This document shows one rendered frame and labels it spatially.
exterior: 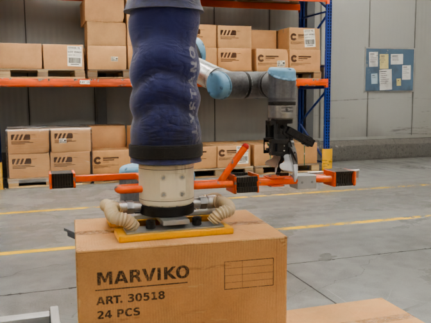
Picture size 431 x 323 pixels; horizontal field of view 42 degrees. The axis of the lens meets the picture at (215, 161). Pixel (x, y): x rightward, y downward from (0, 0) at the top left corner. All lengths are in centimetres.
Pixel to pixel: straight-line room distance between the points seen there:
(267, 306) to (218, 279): 18
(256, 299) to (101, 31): 752
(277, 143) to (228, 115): 892
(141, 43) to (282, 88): 47
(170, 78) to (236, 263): 56
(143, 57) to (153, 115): 17
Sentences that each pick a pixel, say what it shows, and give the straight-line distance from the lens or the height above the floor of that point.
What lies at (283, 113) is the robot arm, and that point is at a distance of 184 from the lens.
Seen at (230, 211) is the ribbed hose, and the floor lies 101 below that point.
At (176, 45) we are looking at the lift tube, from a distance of 165.
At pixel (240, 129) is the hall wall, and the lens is 1085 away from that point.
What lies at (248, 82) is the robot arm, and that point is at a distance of 190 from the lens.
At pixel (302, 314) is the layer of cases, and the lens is 220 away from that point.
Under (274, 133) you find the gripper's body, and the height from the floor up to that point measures 123.
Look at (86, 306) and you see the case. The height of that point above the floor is 79.
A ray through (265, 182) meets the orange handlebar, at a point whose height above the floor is 107.
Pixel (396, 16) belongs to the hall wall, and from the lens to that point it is 1256.
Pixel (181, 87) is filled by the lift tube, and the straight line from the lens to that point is 165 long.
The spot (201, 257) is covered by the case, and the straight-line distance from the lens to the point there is 162.
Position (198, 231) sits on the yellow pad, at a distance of 166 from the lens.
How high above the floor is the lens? 136
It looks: 7 degrees down
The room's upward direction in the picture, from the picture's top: straight up
